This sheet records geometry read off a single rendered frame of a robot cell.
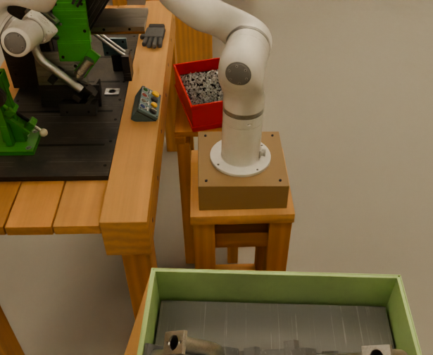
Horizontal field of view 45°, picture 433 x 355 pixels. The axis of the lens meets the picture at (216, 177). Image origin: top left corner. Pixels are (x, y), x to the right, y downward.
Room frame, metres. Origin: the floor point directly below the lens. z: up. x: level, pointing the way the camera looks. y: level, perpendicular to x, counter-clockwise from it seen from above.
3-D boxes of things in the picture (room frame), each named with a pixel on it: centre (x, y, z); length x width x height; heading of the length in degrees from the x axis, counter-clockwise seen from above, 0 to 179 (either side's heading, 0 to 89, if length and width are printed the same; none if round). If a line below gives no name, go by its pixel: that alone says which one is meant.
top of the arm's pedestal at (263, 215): (1.26, -0.08, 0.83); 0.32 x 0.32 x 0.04; 1
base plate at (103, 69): (1.78, 0.55, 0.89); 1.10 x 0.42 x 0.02; 0
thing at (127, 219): (1.78, 0.27, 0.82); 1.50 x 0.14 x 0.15; 0
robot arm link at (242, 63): (1.23, -0.08, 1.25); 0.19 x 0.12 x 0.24; 166
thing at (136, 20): (1.86, 0.45, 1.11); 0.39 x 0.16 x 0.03; 90
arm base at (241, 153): (1.26, -0.08, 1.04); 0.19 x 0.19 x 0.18
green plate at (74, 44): (1.70, 0.49, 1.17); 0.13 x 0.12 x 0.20; 0
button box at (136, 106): (1.59, 0.25, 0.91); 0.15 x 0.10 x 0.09; 0
